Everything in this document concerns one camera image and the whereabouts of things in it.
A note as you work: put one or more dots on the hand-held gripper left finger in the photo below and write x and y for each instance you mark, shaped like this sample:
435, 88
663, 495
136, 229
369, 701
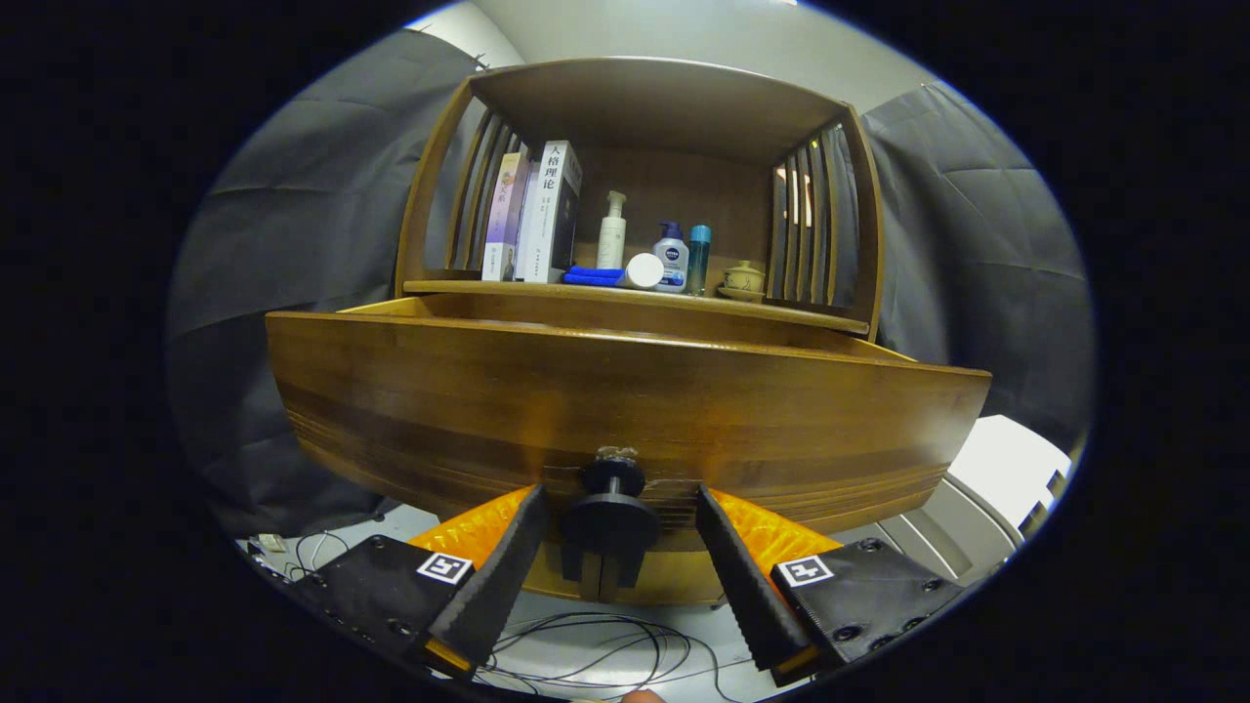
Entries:
498, 586

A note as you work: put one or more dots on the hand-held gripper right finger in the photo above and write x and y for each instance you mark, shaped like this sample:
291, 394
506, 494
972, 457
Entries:
747, 586

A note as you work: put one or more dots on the black drawer knob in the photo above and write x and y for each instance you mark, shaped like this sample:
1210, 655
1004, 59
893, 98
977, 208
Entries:
610, 522

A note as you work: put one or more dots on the wooden drawer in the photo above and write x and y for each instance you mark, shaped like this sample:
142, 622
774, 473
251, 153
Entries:
635, 400

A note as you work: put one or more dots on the white cream tube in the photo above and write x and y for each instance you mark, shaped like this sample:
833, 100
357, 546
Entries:
645, 270

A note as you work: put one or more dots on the wooden countertop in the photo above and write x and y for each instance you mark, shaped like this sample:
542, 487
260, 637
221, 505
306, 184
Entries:
703, 303

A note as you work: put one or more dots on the wooden cabinet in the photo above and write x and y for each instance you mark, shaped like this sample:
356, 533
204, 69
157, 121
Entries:
664, 107

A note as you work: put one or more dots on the ceramic lidded teacup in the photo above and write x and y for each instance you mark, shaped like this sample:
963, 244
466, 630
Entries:
743, 281

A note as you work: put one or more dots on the blue folded cloth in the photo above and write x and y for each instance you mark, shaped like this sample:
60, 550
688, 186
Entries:
586, 276

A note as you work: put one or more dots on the teal bottle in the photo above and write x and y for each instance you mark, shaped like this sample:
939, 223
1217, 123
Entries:
698, 259

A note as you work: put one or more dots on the white lotion bottle blue cap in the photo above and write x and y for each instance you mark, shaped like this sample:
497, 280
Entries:
674, 259

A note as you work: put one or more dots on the purple book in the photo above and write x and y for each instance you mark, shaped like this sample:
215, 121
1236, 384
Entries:
503, 225

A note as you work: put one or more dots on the white pump bottle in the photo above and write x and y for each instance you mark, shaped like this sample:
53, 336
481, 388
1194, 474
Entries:
611, 239

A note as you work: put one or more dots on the white book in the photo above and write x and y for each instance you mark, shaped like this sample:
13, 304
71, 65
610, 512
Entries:
552, 215

